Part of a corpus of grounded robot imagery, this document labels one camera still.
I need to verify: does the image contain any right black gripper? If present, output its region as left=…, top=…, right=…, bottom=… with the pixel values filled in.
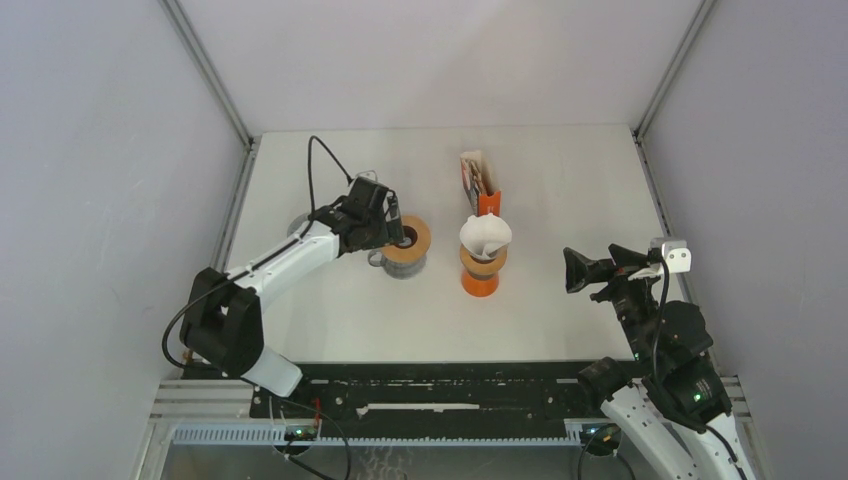
left=562, top=243, right=661, bottom=363

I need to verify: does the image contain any large wooden dripper ring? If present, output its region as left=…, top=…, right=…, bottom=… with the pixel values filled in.
left=380, top=214, right=433, bottom=265

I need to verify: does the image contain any grey glass carafe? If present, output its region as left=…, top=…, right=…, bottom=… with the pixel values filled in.
left=367, top=249, right=427, bottom=280

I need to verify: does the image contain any white paper coffee filter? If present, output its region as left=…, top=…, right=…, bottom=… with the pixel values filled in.
left=459, top=213, right=513, bottom=260

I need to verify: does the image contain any small wooden dripper ring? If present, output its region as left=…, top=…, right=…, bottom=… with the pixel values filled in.
left=458, top=245, right=509, bottom=278

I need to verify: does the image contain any orange glass carafe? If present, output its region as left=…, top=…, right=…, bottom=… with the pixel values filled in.
left=461, top=270, right=499, bottom=298

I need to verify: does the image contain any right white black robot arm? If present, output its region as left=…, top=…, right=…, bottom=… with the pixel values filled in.
left=563, top=237, right=756, bottom=479

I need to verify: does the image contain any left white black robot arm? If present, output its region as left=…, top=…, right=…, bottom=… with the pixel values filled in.
left=178, top=176, right=404, bottom=417

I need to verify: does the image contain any orange coffee filter box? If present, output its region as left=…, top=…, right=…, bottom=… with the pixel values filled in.
left=460, top=150, right=502, bottom=216

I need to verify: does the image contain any grey ribbed dripper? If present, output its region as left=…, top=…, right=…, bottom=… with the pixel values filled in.
left=287, top=213, right=311, bottom=238

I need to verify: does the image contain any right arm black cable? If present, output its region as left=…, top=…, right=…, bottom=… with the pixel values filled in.
left=576, top=258, right=747, bottom=480

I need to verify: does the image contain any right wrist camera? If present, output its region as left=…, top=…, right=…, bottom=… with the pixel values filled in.
left=650, top=237, right=692, bottom=274

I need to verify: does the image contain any black mounting base plate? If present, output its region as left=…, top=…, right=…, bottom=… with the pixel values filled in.
left=248, top=361, right=603, bottom=441

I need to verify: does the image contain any white cable duct strip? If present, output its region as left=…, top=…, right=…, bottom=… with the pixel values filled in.
left=170, top=423, right=584, bottom=448

